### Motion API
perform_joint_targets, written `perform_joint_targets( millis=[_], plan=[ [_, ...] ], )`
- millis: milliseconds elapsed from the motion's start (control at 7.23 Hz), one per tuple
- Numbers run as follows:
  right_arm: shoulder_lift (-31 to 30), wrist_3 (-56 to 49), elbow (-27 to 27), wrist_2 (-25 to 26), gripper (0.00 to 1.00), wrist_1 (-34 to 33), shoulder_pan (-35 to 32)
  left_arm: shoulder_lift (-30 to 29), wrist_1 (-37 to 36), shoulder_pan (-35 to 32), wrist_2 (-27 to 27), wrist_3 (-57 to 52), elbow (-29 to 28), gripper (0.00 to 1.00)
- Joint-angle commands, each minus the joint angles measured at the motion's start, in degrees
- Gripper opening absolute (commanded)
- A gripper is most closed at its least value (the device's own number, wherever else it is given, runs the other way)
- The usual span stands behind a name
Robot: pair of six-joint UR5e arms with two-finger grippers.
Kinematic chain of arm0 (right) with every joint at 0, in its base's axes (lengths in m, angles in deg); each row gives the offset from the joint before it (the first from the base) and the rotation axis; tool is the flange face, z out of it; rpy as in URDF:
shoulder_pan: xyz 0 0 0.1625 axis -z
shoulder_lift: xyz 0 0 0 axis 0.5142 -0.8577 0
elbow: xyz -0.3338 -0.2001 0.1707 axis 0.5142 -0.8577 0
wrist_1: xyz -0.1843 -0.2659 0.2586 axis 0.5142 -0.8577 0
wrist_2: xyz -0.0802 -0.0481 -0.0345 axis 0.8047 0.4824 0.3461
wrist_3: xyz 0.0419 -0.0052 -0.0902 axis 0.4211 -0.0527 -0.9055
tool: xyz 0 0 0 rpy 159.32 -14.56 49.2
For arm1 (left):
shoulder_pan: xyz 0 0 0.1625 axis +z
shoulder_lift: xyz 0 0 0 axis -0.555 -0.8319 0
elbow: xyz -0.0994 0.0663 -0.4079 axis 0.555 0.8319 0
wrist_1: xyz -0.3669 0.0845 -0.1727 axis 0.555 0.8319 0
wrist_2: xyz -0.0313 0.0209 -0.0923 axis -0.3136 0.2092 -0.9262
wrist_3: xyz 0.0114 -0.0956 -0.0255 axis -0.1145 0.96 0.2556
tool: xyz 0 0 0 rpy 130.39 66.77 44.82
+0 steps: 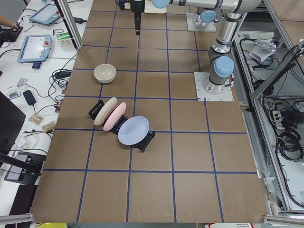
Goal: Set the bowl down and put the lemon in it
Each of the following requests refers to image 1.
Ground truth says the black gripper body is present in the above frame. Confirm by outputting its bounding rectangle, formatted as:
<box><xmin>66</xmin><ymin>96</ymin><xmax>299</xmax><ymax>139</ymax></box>
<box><xmin>130</xmin><ymin>0</ymin><xmax>145</xmax><ymax>13</ymax></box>

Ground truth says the cream ceramic bowl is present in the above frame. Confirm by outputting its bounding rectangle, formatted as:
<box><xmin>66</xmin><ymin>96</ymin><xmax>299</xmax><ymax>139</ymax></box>
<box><xmin>94</xmin><ymin>64</ymin><xmax>116</xmax><ymax>84</ymax></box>

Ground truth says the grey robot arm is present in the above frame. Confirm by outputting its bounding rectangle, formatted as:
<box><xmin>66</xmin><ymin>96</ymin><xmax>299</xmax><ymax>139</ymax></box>
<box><xmin>117</xmin><ymin>0</ymin><xmax>216</xmax><ymax>35</ymax></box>
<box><xmin>152</xmin><ymin>0</ymin><xmax>261</xmax><ymax>95</ymax></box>

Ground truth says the cream rectangular tray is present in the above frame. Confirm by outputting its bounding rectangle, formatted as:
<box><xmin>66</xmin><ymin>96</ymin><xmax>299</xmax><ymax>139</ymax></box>
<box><xmin>144</xmin><ymin>0</ymin><xmax>167</xmax><ymax>14</ymax></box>

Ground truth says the green white carton box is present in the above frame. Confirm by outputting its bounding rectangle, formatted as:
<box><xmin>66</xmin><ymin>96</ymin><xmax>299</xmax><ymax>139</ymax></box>
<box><xmin>56</xmin><ymin>32</ymin><xmax>73</xmax><ymax>47</ymax></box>

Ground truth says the far blue teach pendant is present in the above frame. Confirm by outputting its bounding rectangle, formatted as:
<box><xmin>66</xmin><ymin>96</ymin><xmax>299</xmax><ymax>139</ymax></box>
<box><xmin>29</xmin><ymin>4</ymin><xmax>61</xmax><ymax>26</ymax></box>

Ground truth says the blue teach pendant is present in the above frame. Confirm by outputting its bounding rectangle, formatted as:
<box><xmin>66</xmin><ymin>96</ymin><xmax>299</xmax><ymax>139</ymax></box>
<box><xmin>18</xmin><ymin>34</ymin><xmax>52</xmax><ymax>63</ymax></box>
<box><xmin>29</xmin><ymin>4</ymin><xmax>61</xmax><ymax>26</ymax></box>

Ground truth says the near blue teach pendant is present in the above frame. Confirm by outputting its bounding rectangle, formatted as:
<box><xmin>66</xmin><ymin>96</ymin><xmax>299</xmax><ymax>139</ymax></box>
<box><xmin>18</xmin><ymin>34</ymin><xmax>52</xmax><ymax>63</ymax></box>

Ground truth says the cream plate in rack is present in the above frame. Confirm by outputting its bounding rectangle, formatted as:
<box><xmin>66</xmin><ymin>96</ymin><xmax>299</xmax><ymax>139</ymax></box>
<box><xmin>94</xmin><ymin>97</ymin><xmax>117</xmax><ymax>126</ymax></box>

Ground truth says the pink plate in rack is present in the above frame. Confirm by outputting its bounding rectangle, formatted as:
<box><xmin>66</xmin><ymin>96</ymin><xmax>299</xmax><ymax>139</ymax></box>
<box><xmin>103</xmin><ymin>102</ymin><xmax>126</xmax><ymax>131</ymax></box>

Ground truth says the blue plate in rack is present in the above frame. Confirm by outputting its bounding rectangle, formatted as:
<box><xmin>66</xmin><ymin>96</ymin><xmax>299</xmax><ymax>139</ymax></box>
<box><xmin>118</xmin><ymin>116</ymin><xmax>150</xmax><ymax>145</ymax></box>

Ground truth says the black dish rack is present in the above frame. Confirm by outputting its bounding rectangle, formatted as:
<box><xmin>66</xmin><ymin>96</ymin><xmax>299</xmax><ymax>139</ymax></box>
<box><xmin>88</xmin><ymin>100</ymin><xmax>155</xmax><ymax>152</ymax></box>

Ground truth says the black power adapter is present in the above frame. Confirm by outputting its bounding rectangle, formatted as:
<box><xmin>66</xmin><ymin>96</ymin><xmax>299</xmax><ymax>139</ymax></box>
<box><xmin>23</xmin><ymin>90</ymin><xmax>36</xmax><ymax>105</ymax></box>

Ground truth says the black monitor stand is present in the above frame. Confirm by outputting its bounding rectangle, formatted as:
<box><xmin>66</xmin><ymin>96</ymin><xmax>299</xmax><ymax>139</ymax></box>
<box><xmin>0</xmin><ymin>94</ymin><xmax>46</xmax><ymax>185</ymax></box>

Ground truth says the aluminium frame post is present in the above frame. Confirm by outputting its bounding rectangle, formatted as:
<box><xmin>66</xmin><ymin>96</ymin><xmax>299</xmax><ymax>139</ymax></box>
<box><xmin>54</xmin><ymin>0</ymin><xmax>83</xmax><ymax>50</ymax></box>

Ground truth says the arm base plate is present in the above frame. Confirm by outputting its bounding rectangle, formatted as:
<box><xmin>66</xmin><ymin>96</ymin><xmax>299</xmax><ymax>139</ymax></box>
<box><xmin>186</xmin><ymin>13</ymin><xmax>216</xmax><ymax>32</ymax></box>
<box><xmin>194</xmin><ymin>72</ymin><xmax>234</xmax><ymax>102</ymax></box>

